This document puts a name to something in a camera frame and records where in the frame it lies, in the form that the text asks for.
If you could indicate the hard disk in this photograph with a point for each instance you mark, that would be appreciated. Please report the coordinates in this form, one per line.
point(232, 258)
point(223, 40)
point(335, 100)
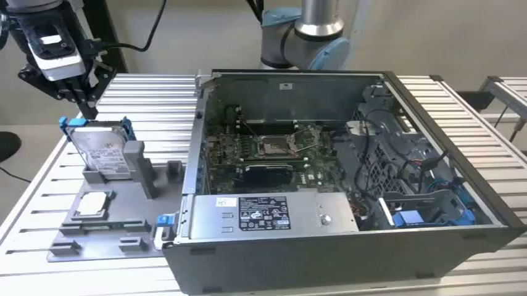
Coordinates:
point(96, 145)

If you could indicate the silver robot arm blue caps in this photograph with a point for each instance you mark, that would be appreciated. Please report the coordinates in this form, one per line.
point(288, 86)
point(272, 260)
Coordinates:
point(316, 15)

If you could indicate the grey metal disk bay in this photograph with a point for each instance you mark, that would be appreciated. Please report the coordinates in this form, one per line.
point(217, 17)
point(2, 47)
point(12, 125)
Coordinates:
point(415, 151)

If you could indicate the black round base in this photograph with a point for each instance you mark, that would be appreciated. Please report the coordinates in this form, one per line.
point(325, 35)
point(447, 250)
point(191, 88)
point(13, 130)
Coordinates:
point(8, 145)

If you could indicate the silver CPU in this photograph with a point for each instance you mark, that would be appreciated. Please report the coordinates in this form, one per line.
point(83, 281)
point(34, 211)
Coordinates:
point(93, 203)

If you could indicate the grey parts rack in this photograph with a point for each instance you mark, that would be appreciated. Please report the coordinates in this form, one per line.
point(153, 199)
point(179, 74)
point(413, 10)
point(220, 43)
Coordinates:
point(123, 203)

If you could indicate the thin metal locking lever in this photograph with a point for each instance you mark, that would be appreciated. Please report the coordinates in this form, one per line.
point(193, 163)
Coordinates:
point(249, 128)

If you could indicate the black RAM slot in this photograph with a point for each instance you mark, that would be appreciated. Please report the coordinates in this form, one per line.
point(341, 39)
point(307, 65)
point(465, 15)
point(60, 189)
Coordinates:
point(267, 126)
point(267, 122)

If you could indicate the blue case latch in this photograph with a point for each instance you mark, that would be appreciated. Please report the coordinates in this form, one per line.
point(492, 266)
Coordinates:
point(163, 221)

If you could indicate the CPU socket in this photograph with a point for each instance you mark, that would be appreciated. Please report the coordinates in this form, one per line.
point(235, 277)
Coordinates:
point(273, 148)

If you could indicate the long black expansion slot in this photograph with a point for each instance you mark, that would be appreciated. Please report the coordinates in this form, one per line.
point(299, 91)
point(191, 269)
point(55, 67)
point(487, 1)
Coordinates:
point(271, 159)

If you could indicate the silver power supply unit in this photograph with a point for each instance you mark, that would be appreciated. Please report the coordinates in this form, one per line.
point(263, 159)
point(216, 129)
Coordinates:
point(205, 222)

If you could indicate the green motherboard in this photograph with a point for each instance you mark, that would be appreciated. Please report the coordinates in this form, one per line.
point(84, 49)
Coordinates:
point(320, 168)

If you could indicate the black open PC case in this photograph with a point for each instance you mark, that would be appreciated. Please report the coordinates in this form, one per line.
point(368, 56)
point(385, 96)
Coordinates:
point(288, 265)

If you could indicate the blue plastic block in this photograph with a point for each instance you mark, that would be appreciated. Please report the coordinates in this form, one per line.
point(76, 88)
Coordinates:
point(407, 219)

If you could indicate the black block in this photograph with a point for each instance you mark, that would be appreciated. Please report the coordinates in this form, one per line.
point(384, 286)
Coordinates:
point(477, 101)

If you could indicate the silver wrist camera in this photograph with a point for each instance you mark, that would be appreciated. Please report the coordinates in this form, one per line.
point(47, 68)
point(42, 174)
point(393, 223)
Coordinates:
point(61, 61)

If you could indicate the black metal post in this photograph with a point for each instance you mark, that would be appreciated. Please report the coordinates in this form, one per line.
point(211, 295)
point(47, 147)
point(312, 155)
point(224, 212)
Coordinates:
point(111, 31)

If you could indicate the aluminium frame table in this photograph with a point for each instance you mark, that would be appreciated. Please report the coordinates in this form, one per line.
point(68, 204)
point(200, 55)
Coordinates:
point(500, 87)

